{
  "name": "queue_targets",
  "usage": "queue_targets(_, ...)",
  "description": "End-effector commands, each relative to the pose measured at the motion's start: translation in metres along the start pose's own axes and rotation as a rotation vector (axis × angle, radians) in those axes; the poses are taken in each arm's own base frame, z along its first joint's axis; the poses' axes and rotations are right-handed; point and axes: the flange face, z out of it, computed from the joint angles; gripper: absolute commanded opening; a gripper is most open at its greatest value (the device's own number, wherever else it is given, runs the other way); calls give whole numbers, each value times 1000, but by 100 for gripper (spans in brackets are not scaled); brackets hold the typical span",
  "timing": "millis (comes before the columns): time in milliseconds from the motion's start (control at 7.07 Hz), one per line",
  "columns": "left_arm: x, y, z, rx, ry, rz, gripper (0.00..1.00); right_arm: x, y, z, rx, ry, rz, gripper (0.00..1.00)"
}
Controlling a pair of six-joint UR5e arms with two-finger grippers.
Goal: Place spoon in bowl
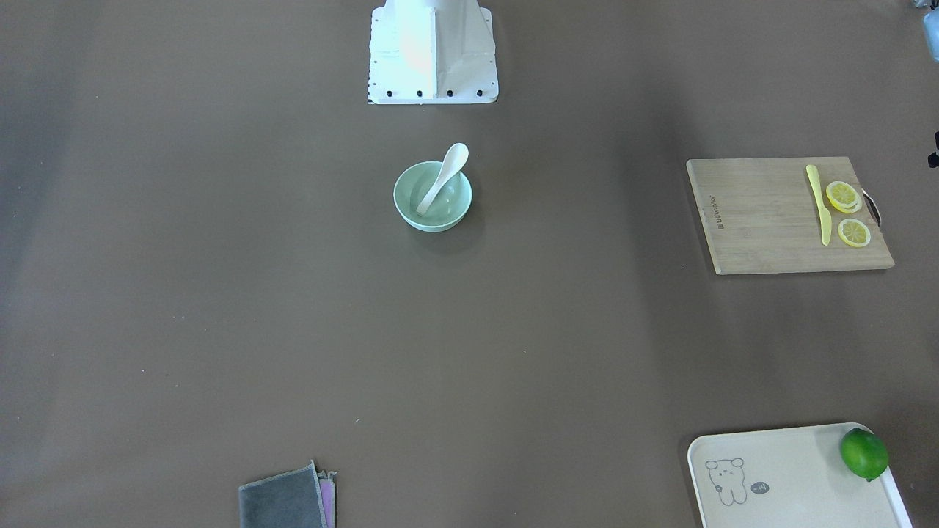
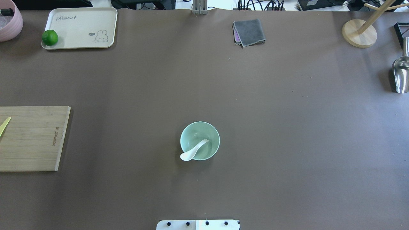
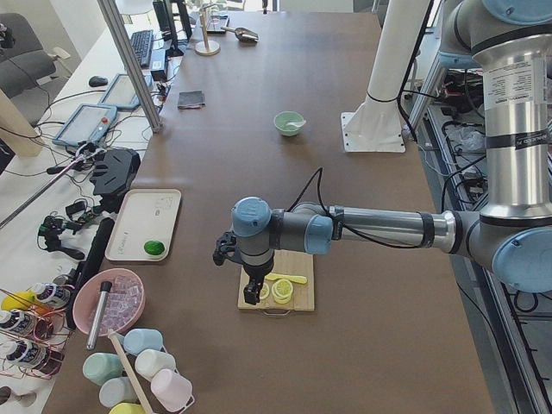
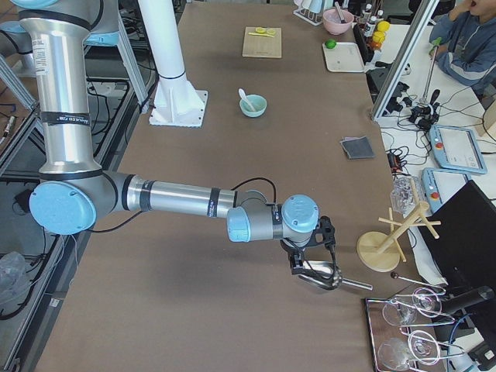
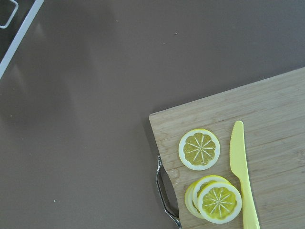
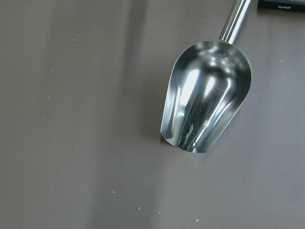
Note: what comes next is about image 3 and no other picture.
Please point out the white plastic spoon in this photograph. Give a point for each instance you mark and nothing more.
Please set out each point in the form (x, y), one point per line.
(295, 125)

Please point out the green lime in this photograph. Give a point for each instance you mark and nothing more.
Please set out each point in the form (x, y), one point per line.
(154, 247)

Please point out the wooden mug tree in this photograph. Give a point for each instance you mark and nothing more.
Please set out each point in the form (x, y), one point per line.
(206, 47)

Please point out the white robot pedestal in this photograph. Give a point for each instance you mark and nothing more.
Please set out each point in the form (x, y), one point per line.
(376, 125)

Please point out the green pastel cup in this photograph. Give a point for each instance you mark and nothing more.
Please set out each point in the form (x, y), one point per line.
(101, 367)

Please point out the yellow pastel cup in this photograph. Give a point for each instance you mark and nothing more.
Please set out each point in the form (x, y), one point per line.
(127, 408)

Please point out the pink bowl with ice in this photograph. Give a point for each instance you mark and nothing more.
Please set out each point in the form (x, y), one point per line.
(125, 302)

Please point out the pink pastel cup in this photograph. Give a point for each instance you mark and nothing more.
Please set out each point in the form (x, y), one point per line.
(173, 390)

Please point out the wooden stick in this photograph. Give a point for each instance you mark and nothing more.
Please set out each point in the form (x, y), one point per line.
(141, 395)

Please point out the yellow plastic knife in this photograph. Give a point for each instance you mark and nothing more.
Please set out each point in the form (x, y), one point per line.
(302, 280)

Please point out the black flat bar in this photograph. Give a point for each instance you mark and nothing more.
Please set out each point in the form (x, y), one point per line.
(90, 267)

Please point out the light blue cup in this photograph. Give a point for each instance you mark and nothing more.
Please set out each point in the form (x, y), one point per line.
(140, 339)

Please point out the yellow lemon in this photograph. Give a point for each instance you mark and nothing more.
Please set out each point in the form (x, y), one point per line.
(23, 301)

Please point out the white wire cup rack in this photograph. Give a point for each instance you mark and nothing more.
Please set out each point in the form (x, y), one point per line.
(172, 390)

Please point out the bamboo cutting board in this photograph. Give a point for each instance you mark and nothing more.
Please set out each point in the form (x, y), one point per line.
(291, 264)

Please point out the light green bowl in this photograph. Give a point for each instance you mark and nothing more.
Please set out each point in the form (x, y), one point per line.
(287, 116)

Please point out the lower stacked lemon slice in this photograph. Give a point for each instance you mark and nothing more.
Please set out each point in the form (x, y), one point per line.
(281, 299)

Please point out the computer mouse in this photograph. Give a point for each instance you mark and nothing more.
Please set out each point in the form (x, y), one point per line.
(97, 81)

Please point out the white pastel cup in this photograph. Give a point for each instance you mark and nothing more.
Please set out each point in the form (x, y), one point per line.
(149, 362)

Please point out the single lemon slice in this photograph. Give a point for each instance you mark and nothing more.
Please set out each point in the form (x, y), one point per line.
(265, 292)

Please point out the copper wire bottle rack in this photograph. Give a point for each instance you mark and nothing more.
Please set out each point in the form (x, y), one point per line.
(32, 341)

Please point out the cream serving tray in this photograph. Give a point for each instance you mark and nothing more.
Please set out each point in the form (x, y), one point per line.
(146, 214)

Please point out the teach pendant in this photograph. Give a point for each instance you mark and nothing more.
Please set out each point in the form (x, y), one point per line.
(89, 123)
(121, 94)

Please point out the steel muddler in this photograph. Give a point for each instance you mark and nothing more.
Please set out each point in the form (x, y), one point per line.
(104, 292)

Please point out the grey folded cloth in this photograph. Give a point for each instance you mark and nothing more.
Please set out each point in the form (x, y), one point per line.
(190, 100)

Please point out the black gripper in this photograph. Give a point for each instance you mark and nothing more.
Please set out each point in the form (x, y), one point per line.
(256, 274)

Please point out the far teach pendant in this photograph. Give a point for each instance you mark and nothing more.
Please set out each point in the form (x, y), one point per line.
(121, 94)

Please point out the grey office chair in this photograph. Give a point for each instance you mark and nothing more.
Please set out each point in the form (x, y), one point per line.
(26, 61)

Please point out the black keyboard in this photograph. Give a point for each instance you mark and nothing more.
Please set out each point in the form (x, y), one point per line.
(142, 44)

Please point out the grey-blue pastel cup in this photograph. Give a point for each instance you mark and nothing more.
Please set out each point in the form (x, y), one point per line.
(116, 391)

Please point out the steel scoop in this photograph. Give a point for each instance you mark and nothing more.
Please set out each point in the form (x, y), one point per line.
(242, 34)

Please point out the aluminium frame post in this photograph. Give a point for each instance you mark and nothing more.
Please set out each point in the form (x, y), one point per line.
(120, 36)

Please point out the near teach pendant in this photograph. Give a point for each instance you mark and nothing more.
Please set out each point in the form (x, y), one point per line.
(89, 123)

